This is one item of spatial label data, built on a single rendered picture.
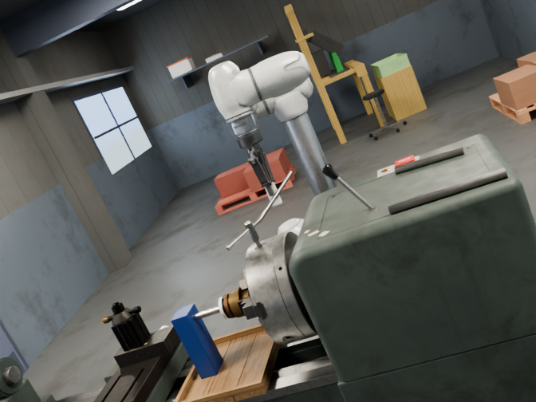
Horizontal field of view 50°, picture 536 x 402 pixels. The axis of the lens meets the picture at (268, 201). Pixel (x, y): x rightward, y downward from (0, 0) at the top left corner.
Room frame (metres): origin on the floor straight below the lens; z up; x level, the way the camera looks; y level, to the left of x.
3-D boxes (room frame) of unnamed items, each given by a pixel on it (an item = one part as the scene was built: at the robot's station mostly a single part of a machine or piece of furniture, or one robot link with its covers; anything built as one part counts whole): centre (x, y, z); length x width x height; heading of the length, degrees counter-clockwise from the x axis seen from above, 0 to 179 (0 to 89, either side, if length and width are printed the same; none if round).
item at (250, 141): (1.72, -0.03, 1.50); 0.08 x 0.07 x 0.09; 162
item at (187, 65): (10.59, 0.40, 2.07); 0.41 x 0.34 x 0.23; 79
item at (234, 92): (1.73, -0.04, 1.68); 0.13 x 0.11 x 0.16; 86
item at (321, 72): (9.41, -2.16, 1.10); 1.68 x 1.50 x 2.19; 169
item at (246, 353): (1.71, 0.32, 0.89); 0.36 x 0.30 x 0.04; 162
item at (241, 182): (7.98, 0.08, 0.20); 1.13 x 0.78 x 0.41; 79
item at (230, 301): (1.68, 0.21, 1.08); 0.09 x 0.09 x 0.09; 72
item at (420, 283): (1.53, -0.32, 1.06); 0.59 x 0.48 x 0.39; 72
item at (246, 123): (1.72, -0.03, 1.57); 0.09 x 0.09 x 0.06
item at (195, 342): (1.74, 0.39, 1.00); 0.08 x 0.06 x 0.23; 162
